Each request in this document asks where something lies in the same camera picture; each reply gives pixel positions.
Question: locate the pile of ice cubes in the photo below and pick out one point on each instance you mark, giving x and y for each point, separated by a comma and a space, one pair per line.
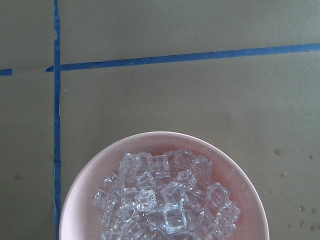
170, 196

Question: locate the pink bowl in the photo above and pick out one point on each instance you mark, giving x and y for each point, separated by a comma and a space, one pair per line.
79, 218

